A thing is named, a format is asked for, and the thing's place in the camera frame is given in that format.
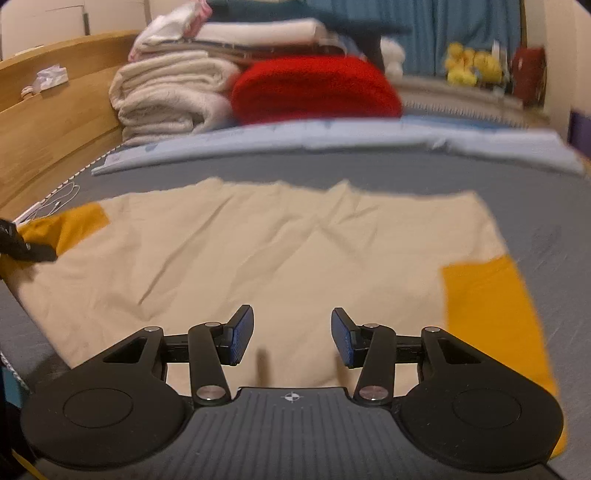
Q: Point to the wooden bed frame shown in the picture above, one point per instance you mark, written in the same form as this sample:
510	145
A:
48	137

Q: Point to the pink white cloth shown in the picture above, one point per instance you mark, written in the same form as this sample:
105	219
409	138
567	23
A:
184	22

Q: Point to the white crumpled tissue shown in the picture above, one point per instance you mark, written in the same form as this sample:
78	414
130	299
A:
50	77

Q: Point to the yellow plush toy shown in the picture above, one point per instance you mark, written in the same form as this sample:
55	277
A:
472	68

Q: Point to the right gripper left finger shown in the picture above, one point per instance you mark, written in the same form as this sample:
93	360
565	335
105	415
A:
211	346

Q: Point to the light blue folded sheet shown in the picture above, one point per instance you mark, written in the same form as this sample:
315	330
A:
538	148

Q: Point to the dark teal garment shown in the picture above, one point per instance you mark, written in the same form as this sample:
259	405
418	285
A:
366	34

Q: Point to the purple bin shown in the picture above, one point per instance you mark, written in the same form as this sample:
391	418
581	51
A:
579	133

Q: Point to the red knit blanket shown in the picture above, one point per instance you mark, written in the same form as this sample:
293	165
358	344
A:
313	87

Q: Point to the beige coat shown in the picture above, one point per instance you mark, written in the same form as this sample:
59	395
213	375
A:
258	263

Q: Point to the white plush toy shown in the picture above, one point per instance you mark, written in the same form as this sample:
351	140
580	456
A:
393	57

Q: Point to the blue curtain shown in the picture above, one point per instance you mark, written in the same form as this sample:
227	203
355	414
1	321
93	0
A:
436	24

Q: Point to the cream folded blanket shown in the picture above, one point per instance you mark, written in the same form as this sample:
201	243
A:
172	95

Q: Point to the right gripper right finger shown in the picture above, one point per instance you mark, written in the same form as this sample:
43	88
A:
372	348

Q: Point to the yellow garment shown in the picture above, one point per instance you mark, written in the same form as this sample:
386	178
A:
494	322

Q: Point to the red bag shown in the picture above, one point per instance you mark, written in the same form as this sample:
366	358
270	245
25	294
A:
528	72

